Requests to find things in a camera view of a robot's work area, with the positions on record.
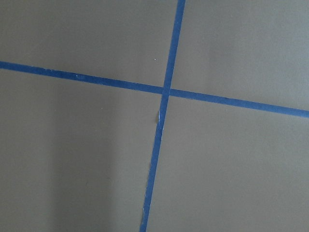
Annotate blue tape strip lengthwise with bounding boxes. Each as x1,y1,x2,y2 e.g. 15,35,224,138
139,0,185,232

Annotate blue tape strip crosswise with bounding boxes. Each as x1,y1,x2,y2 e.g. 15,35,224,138
0,61,309,118

